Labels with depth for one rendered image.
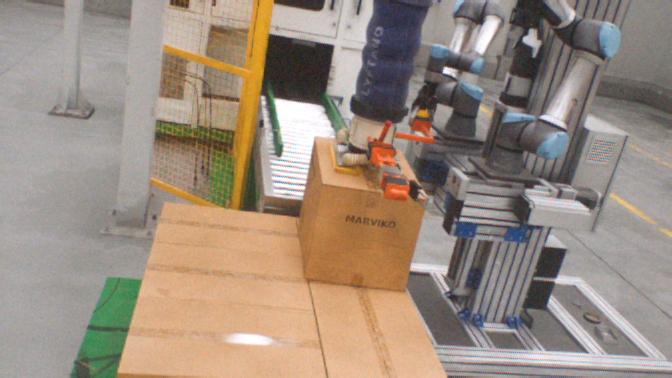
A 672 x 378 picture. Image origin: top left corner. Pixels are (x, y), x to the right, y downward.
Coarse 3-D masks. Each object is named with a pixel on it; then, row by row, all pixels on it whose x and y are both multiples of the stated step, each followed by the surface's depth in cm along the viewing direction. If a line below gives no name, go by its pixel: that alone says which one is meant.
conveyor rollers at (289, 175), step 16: (288, 112) 473; (304, 112) 484; (320, 112) 495; (288, 128) 433; (304, 128) 442; (320, 128) 452; (272, 144) 395; (288, 144) 399; (304, 144) 408; (272, 160) 364; (288, 160) 372; (304, 160) 375; (272, 176) 346; (288, 176) 347; (304, 176) 350; (288, 192) 323
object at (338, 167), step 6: (330, 144) 269; (336, 144) 269; (342, 144) 262; (330, 150) 263; (336, 150) 261; (336, 156) 254; (342, 156) 255; (336, 162) 248; (336, 168) 242; (342, 168) 243; (348, 168) 244; (354, 168) 245; (354, 174) 243
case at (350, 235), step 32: (320, 160) 253; (320, 192) 231; (352, 192) 231; (320, 224) 235; (352, 224) 236; (384, 224) 237; (416, 224) 238; (320, 256) 240; (352, 256) 241; (384, 256) 242; (384, 288) 247
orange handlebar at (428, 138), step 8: (424, 128) 276; (368, 136) 247; (400, 136) 260; (408, 136) 260; (416, 136) 261; (424, 136) 262; (432, 136) 265; (376, 160) 223; (384, 160) 220; (392, 160) 222; (392, 192) 195; (400, 192) 195
